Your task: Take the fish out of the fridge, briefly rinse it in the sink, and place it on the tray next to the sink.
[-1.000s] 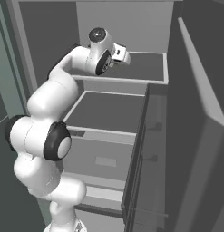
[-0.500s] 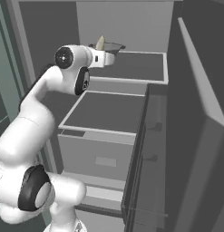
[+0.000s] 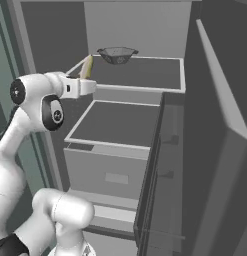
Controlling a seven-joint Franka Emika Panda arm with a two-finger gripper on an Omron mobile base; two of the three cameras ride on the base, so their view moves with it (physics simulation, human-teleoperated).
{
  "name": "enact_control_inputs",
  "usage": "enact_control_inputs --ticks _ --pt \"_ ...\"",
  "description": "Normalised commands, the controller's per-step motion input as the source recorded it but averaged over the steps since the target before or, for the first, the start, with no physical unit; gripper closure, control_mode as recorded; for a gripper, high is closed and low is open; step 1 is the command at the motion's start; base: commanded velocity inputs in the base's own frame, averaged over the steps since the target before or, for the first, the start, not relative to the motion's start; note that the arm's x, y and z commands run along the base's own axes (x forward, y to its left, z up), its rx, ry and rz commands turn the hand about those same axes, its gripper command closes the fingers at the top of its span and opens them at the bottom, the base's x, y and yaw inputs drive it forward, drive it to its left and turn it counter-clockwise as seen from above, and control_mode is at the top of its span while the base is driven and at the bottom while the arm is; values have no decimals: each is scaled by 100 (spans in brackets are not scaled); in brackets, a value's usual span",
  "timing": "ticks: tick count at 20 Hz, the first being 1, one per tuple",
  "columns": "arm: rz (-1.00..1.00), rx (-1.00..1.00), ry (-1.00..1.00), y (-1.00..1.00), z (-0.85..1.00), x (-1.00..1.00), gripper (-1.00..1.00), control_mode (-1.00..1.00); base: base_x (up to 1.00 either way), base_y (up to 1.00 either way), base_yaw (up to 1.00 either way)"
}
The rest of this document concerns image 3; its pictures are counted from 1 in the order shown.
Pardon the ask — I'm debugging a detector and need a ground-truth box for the grey fridge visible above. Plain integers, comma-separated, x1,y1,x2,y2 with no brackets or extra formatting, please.
7,0,203,256

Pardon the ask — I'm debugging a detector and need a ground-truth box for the white-rimmed grey fridge shelf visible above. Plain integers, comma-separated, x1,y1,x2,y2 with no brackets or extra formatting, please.
63,98,163,152
64,54,187,94

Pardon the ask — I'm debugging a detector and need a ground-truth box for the dark grey door bin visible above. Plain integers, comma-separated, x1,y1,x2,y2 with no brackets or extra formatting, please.
132,91,197,256

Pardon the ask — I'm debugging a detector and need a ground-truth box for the grey fridge drawer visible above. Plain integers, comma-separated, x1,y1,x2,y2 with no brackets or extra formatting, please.
62,143,151,202

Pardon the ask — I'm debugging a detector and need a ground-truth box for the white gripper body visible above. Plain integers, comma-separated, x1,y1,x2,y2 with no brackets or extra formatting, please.
78,78,98,98

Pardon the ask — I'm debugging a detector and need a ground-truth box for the dark grey colander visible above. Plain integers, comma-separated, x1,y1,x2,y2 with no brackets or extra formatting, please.
96,46,140,66

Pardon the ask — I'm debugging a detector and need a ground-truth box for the grey fridge door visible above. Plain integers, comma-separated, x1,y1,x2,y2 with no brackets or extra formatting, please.
181,0,247,256

